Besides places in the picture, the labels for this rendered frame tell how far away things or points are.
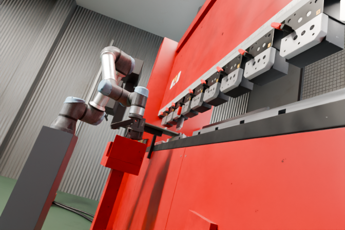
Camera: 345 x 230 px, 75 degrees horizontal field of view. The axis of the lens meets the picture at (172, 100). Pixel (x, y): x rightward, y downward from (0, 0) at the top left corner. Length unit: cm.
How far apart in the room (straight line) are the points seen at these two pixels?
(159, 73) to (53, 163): 168
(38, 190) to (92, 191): 292
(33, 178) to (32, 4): 447
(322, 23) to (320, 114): 35
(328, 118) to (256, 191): 20
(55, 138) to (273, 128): 123
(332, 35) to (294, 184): 45
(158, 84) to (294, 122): 231
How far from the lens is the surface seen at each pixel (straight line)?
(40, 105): 467
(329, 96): 63
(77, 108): 154
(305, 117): 47
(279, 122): 52
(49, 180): 149
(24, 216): 154
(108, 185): 117
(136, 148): 111
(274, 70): 87
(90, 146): 438
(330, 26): 77
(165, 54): 286
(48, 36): 498
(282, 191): 47
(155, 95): 265
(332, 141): 42
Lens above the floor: 69
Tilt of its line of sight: 18 degrees up
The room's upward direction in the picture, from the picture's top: 16 degrees clockwise
